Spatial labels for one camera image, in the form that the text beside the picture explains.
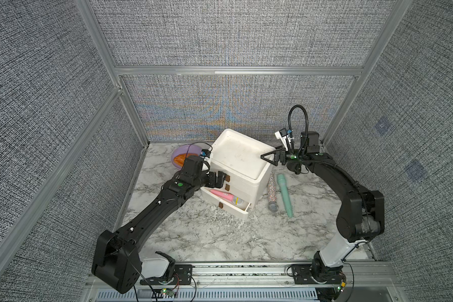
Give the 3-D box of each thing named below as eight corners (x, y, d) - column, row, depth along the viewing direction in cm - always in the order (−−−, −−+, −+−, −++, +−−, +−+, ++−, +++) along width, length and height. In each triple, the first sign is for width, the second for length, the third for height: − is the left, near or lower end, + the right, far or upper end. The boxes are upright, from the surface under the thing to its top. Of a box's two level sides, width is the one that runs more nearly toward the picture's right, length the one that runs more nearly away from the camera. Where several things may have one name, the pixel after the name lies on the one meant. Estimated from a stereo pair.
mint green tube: (285, 217, 90) (286, 215, 88) (277, 176, 105) (277, 173, 103) (292, 217, 90) (294, 215, 88) (283, 176, 105) (284, 173, 103)
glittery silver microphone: (268, 211, 92) (269, 209, 89) (266, 175, 105) (267, 172, 103) (277, 212, 92) (278, 209, 89) (274, 175, 105) (275, 172, 103)
